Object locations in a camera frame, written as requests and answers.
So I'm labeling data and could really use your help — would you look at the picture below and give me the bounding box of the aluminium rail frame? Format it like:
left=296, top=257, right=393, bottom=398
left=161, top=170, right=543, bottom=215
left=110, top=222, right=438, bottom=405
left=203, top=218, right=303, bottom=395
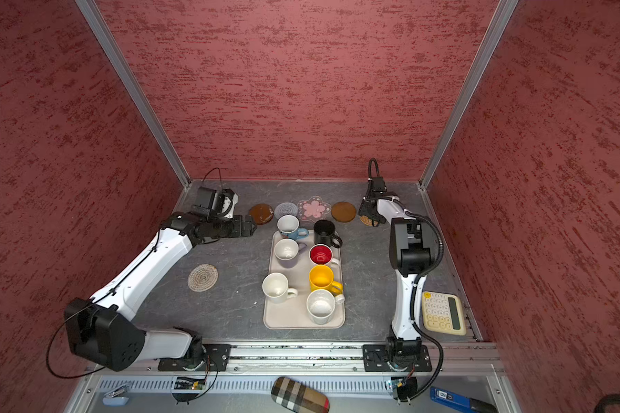
left=65, top=341, right=521, bottom=412

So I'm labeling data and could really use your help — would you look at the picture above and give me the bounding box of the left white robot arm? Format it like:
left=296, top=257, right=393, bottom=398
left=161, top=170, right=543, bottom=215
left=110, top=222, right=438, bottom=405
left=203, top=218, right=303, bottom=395
left=64, top=212, right=257, bottom=372

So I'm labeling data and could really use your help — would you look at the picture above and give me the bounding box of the beige calculator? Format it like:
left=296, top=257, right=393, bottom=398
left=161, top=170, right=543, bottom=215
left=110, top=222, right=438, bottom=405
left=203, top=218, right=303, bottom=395
left=421, top=291, right=466, bottom=337

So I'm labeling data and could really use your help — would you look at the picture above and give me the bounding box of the yellow mug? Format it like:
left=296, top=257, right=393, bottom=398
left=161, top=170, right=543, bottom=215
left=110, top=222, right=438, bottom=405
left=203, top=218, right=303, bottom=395
left=308, top=265, right=344, bottom=295

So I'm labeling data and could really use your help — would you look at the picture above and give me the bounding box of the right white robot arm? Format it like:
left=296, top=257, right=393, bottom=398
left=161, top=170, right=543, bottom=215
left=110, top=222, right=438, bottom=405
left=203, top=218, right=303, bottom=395
left=359, top=191, right=444, bottom=362

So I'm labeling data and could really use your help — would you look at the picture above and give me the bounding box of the white mug front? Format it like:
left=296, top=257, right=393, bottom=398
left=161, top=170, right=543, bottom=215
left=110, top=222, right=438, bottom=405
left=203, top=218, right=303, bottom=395
left=306, top=289, right=345, bottom=325

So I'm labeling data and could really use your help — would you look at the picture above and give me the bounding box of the plaid glasses case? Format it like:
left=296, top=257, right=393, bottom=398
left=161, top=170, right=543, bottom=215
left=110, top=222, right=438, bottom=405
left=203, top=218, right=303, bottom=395
left=270, top=377, right=330, bottom=413

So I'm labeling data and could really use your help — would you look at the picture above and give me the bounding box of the pink flower coaster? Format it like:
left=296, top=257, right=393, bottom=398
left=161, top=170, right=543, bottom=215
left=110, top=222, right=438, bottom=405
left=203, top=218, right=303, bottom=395
left=297, top=196, right=332, bottom=223

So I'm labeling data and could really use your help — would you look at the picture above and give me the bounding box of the grey round coaster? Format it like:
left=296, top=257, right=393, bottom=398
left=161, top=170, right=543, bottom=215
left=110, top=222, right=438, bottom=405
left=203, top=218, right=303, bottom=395
left=274, top=201, right=298, bottom=220

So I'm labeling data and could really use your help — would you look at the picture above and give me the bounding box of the red interior mug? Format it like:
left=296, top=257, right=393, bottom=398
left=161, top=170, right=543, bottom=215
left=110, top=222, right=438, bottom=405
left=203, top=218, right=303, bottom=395
left=309, top=244, right=341, bottom=267

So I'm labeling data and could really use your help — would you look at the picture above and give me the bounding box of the blue floral mug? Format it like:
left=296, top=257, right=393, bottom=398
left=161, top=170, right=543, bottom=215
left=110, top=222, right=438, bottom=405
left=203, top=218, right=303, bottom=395
left=277, top=215, right=309, bottom=240

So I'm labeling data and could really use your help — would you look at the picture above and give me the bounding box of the white mug left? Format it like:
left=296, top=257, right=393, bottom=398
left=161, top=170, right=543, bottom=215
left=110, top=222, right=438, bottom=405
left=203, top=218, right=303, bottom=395
left=262, top=273, right=299, bottom=304

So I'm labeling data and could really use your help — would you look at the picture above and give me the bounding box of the white patterned round coaster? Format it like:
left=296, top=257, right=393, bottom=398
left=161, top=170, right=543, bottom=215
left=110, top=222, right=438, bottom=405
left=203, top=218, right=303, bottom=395
left=187, top=264, right=219, bottom=293

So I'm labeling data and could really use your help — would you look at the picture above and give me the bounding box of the brown wooden coaster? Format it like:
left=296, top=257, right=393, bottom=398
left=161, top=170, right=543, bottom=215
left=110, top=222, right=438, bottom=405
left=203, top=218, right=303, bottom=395
left=331, top=201, right=357, bottom=223

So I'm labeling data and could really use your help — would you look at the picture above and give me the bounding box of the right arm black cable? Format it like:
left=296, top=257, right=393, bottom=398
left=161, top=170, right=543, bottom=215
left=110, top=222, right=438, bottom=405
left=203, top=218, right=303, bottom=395
left=368, top=157, right=445, bottom=404

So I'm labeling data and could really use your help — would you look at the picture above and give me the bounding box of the black mug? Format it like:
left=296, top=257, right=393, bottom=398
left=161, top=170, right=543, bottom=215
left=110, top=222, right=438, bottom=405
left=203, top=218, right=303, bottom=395
left=313, top=220, right=344, bottom=249

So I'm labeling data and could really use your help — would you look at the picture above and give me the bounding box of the small stapler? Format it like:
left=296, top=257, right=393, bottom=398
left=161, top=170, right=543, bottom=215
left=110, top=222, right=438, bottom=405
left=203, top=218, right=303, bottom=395
left=102, top=384, right=130, bottom=407

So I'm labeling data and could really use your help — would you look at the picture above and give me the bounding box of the blue tool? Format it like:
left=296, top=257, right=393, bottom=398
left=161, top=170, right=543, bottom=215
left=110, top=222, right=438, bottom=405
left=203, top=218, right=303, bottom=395
left=430, top=386, right=498, bottom=413

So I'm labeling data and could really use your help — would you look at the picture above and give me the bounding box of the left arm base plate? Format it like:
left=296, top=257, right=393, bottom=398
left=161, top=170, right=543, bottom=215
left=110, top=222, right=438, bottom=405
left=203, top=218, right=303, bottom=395
left=158, top=342, right=232, bottom=373

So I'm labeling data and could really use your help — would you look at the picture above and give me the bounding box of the dark glossy brown coaster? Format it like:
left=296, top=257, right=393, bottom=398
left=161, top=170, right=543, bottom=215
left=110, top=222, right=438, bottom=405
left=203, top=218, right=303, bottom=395
left=249, top=203, right=274, bottom=225

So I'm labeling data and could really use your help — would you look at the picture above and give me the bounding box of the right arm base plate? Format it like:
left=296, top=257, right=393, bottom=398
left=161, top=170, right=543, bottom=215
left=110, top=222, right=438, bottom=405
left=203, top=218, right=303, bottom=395
left=362, top=342, right=432, bottom=373

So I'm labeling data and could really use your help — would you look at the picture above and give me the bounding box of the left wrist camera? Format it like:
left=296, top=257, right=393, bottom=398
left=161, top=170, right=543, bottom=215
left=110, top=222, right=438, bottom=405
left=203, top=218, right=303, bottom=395
left=191, top=187, right=239, bottom=220

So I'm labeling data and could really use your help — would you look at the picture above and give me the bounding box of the lavender mug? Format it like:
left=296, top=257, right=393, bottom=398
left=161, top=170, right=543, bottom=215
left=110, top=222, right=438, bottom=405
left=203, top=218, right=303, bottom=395
left=273, top=239, right=308, bottom=268

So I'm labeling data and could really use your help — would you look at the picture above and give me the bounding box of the white mug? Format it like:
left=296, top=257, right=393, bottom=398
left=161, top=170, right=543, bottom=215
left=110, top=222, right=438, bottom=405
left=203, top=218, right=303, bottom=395
left=306, top=289, right=345, bottom=325
left=262, top=273, right=299, bottom=304

